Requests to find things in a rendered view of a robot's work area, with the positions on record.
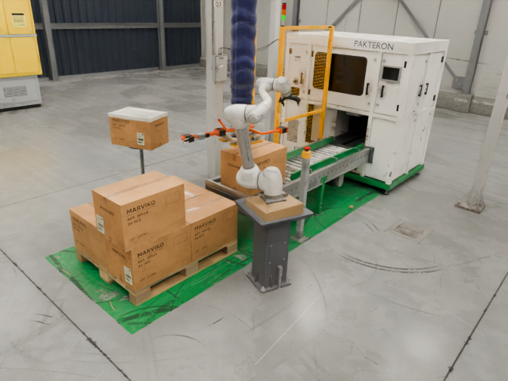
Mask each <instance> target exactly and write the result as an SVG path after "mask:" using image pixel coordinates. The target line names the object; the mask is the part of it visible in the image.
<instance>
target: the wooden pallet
mask: <svg viewBox="0 0 508 381"><path fill-rule="evenodd" d="M75 248H76V258H77V259H78V260H79V261H80V262H81V263H83V262H86V261H90V262H91V263H93V264H94V265H95V266H97V267H98V268H99V272H100V278H101V279H103V280H104V281H105V282H107V283H108V284H110V283H112V282H114V281H116V282H117V283H118V284H120V285H121V286H122V287H124V288H125V289H126V290H128V291H129V298H130V302H131V303H133V304H134V305H136V306H138V305H140V304H142V303H144V302H146V301H147V300H149V299H151V298H153V297H154V296H157V295H159V294H160V293H162V292H164V291H166V290H167V289H169V288H171V287H173V286H174V285H176V284H178V283H180V282H182V281H183V280H186V279H187V278H189V277H191V276H193V275H194V274H196V273H198V272H200V271H202V270H203V269H205V268H208V267H209V266H210V265H213V264H215V263H216V262H218V261H220V260H222V259H223V258H225V257H227V256H229V255H230V254H232V253H234V252H236V251H237V239H236V240H233V241H231V242H230V243H228V244H226V245H224V246H222V247H220V248H218V249H216V250H214V251H213V252H211V253H209V254H207V255H205V256H203V257H201V258H199V259H198V260H196V261H194V262H191V263H190V264H188V265H185V266H184V267H182V268H180V269H178V270H177V271H174V272H172V273H171V274H168V275H166V276H165V277H163V278H161V279H159V280H157V281H155V282H153V283H151V284H150V285H148V286H146V287H144V288H142V289H140V290H138V291H136V292H135V291H134V290H132V289H131V288H129V287H128V286H127V285H125V284H124V283H123V282H122V281H121V280H119V279H118V278H116V277H115V276H113V275H112V274H111V273H110V272H109V271H107V270H106V269H105V268H103V267H102V266H100V265H99V264H98V263H97V262H96V261H94V260H93V259H91V258H90V257H89V256H87V255H86V254H85V253H84V252H82V251H81V250H80V249H78V248H77V247H76V246H75ZM219 250H221V251H219ZM217 251H219V252H217ZM214 252H217V253H216V254H214V255H212V254H213V253H214ZM210 255H212V256H210ZM207 256H210V257H208V258H206V259H204V258H205V257H207ZM201 259H204V260H202V261H201V262H198V261H199V260H201ZM177 272H179V273H178V274H176V275H174V276H172V275H173V274H175V273H177ZM170 276H172V277H170ZM167 277H170V278H168V279H167V280H164V279H166V278H167ZM161 280H164V281H163V282H161V283H159V282H160V281H161ZM156 283H158V284H157V285H156V286H154V287H151V286H153V285H154V284H156ZM150 287H151V288H150Z"/></svg>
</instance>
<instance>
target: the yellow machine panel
mask: <svg viewBox="0 0 508 381"><path fill-rule="evenodd" d="M36 36H37V34H36V31H35V26H34V21H33V13H32V8H31V3H30V0H0V112H6V111H12V110H22V109H28V108H34V107H40V106H41V104H42V99H41V94H40V89H39V81H38V76H37V75H40V74H42V67H41V62H40V57H39V49H38V44H37V39H36Z"/></svg>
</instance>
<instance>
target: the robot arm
mask: <svg viewBox="0 0 508 381"><path fill-rule="evenodd" d="M256 88H258V89H259V94H260V96H261V97H262V99H263V102H261V103H259V104H258V105H247V104H232V105H230V106H228V107H226V108H225V110H224V118H225V119H226V120H227V121H228V122H230V124H231V125H232V127H233V128H234V129H235V133H236V137H237V143H238V147H239V151H240V158H241V162H242V166H241V168H240V170H239V171H238V173H237V176H236V180H237V183H238V184H239V185H240V186H242V187H245V188H249V189H256V190H261V191H264V194H263V195H260V197H261V198H262V199H263V200H264V201H265V202H266V204H271V203H279V202H285V201H287V199H286V198H285V197H287V196H288V193H282V191H283V180H282V175H281V173H280V170H279V169H278V168H277V167H274V166H269V167H268V168H265V169H264V170H263V172H261V171H260V170H259V167H258V166H257V165H256V164H255V163H254V160H253V155H252V148H251V144H250V139H249V132H248V128H247V126H248V124H249V122H250V123H252V124H256V123H259V122H261V121H262V120H263V119H264V118H265V117H266V116H267V114H268V111H269V109H270V107H271V103H272V100H271V97H270V96H269V95H268V93H267V92H270V91H278V92H280V93H281V96H280V98H279V101H278V102H279V103H280V102H281V104H282V105H283V106H284V104H285V103H284V102H283V101H285V100H286V99H290V100H294V101H296V103H297V105H298V106H299V102H301V99H300V98H298V97H297V96H296V95H291V90H290V84H289V82H288V80H287V79H286V78H285V77H284V76H279V77H278V78H277V79H273V78H268V77H262V78H259V79H257V80H256ZM281 98H283V99H281Z"/></svg>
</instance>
